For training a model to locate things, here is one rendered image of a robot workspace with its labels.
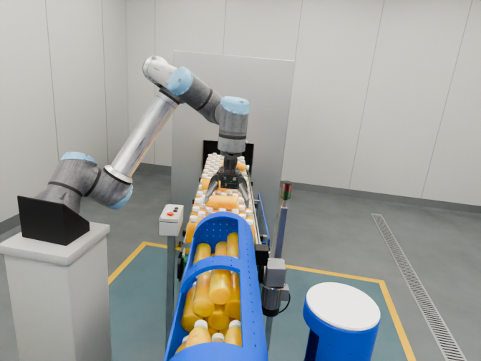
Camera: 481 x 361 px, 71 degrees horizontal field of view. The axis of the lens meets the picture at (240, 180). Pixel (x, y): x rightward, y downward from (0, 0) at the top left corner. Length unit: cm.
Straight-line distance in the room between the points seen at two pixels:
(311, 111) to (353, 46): 112
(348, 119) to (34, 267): 490
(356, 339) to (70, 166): 136
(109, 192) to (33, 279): 47
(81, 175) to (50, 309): 59
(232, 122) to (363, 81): 474
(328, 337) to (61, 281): 109
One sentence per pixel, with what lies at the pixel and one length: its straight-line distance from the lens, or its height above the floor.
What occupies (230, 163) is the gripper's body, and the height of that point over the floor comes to 157.
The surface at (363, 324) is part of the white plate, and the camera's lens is 138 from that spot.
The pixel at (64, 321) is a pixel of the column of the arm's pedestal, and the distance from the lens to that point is 176.
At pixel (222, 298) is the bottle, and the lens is 116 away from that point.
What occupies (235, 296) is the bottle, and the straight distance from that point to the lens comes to 117.
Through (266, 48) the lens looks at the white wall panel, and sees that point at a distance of 567.
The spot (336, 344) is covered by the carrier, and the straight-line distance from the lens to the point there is 138.
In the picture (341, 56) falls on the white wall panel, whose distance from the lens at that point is 566.
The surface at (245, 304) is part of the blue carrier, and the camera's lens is 105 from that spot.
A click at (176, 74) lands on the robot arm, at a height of 183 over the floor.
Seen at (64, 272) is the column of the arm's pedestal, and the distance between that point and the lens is 161.
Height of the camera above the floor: 185
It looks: 18 degrees down
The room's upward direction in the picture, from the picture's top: 5 degrees clockwise
